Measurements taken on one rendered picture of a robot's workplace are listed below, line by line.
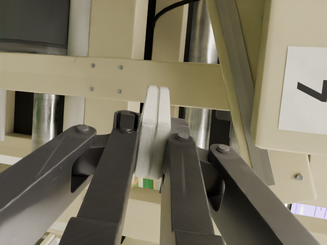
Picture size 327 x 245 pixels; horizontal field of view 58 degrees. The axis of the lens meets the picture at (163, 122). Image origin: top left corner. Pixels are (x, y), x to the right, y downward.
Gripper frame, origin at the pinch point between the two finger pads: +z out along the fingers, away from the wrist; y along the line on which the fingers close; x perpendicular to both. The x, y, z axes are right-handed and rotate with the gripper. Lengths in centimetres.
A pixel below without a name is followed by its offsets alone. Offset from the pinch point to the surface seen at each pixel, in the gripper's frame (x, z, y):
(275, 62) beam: 2.7, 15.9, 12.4
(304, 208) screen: -199, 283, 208
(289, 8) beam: 8.3, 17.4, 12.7
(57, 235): -198, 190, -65
